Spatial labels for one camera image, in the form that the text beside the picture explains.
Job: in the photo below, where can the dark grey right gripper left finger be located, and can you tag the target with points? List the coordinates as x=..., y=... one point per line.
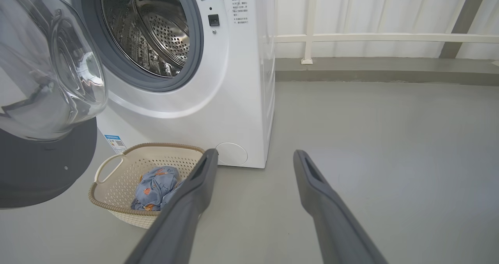
x=179, y=217

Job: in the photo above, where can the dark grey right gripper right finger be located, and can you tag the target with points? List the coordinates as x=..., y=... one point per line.
x=335, y=225

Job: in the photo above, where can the blue garment with orange print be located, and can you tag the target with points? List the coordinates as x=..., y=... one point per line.
x=174, y=190
x=152, y=186

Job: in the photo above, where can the glass washer door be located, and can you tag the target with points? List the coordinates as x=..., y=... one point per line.
x=46, y=80

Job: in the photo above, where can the white front-load washing machine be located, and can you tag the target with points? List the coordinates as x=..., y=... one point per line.
x=234, y=92

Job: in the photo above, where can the cream perforated plastic laundry basket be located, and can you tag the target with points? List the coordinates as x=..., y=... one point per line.
x=117, y=186

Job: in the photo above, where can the white metal railing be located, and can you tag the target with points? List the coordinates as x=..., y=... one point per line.
x=370, y=38

